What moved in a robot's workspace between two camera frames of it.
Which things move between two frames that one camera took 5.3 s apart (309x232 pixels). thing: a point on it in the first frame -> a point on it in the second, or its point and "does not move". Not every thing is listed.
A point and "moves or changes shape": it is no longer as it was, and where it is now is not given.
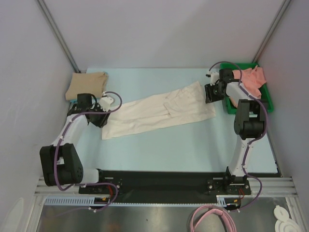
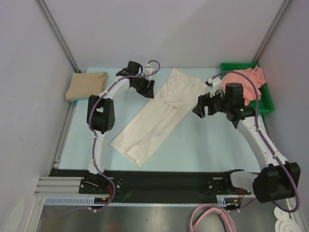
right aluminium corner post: (271, 32) does not move
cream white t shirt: (188, 104) moves or changes shape
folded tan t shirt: (93, 83) does not move
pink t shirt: (252, 79) does not move
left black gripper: (103, 121) -> (148, 92)
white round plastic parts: (284, 224) does not move
